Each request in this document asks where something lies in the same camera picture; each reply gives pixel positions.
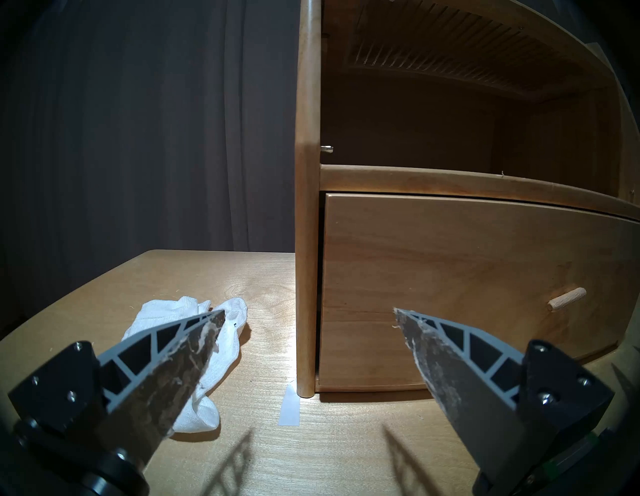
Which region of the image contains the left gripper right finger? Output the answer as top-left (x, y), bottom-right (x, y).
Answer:
top-left (394, 308), bottom-right (615, 496)

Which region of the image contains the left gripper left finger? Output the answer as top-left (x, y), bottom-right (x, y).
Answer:
top-left (7, 309), bottom-right (226, 496)

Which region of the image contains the white sock bundle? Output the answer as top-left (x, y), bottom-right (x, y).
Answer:
top-left (121, 296), bottom-right (249, 434)

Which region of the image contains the wooden door with ribbed glass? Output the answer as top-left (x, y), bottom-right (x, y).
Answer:
top-left (322, 0), bottom-right (618, 103)

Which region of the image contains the wooden cabinet drawer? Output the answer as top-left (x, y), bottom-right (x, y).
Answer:
top-left (316, 192), bottom-right (640, 393)

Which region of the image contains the white tape strip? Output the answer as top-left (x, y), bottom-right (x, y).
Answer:
top-left (278, 382), bottom-right (301, 427)

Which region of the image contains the wooden cabinet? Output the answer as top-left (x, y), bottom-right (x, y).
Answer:
top-left (294, 0), bottom-right (640, 399)

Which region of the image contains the grey pleated curtain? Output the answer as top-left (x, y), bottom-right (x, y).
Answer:
top-left (0, 0), bottom-right (301, 326)

